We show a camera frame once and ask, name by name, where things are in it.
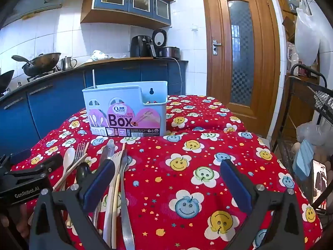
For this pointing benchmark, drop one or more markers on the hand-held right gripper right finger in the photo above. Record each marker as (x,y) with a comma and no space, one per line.
(236,187)

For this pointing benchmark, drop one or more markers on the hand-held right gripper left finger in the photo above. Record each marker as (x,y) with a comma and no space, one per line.
(97,187)

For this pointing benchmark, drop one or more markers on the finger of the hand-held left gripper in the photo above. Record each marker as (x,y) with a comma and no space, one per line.
(49,164)
(20,155)

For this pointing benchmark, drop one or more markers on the silver spoon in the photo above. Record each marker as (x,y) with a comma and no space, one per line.
(69,157)

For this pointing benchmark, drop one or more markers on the black spoon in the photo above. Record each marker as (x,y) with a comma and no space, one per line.
(83,172)

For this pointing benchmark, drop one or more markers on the wooden chopstick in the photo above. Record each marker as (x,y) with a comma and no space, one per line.
(118,195)
(78,160)

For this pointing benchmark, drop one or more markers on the metal table knife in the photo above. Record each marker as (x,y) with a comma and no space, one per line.
(108,149)

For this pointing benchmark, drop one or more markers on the light blue utensil holder box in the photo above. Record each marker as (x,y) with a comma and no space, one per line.
(124,96)

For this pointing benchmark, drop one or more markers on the blue kitchen counter cabinets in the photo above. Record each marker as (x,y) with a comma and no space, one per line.
(59,101)

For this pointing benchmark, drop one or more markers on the red smiley-print tablecloth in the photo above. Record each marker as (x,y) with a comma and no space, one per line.
(161,161)

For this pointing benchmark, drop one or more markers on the light blue pouch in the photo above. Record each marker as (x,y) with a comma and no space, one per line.
(302,161)

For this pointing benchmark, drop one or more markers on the dark frying pan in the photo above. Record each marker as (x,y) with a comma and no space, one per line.
(5,80)

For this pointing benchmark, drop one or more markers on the gas stove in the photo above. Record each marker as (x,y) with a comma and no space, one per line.
(43,75)

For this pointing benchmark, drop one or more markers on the smartphone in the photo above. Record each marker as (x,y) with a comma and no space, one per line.
(319,185)

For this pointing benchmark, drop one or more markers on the clear plastic bag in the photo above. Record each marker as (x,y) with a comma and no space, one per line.
(309,134)

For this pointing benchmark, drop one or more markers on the metal wok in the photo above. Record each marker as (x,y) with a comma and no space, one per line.
(39,62)

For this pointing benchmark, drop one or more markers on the white chopstick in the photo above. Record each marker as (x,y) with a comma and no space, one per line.
(93,79)

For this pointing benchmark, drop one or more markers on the metal kettle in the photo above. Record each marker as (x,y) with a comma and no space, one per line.
(67,63)

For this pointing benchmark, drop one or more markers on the wooden door with glass pane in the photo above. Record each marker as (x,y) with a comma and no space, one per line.
(216,83)

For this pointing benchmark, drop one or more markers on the white crumpled cloth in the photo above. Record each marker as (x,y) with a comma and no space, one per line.
(100,55)

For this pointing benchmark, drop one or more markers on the black air fryer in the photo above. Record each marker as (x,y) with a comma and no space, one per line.
(140,45)

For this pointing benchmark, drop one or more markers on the rice cooker with open lid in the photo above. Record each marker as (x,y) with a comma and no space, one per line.
(166,50)

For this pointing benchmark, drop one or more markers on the white hanging plastic bag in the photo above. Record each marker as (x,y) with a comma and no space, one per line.
(307,39)

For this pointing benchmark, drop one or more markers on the white wall switch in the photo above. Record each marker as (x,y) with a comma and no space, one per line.
(194,27)

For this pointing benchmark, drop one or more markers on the blue wall cabinet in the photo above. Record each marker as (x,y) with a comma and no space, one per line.
(130,2)

